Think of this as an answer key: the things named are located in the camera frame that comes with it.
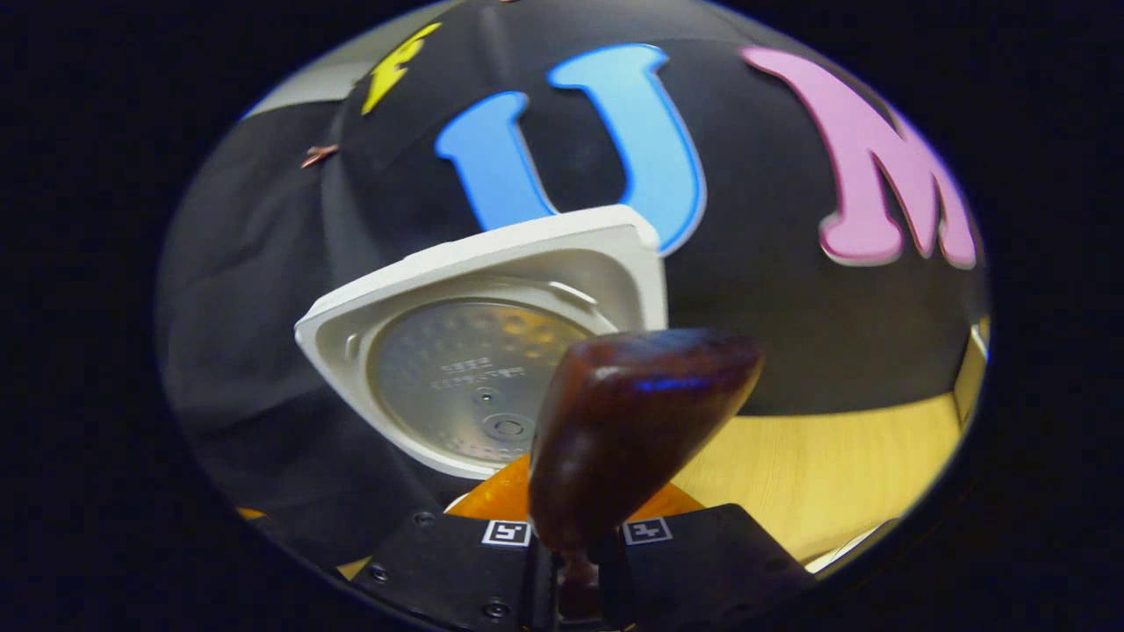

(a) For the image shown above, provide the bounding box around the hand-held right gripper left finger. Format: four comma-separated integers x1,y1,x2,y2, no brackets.
351,452,563,632

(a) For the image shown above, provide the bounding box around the brown wooden spoon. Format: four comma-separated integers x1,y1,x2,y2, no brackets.
527,329,765,621

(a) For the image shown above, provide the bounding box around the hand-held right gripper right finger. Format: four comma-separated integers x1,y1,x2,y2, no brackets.
606,483,813,629

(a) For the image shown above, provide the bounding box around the white rice cooker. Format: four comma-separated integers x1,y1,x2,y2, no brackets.
294,205,668,514

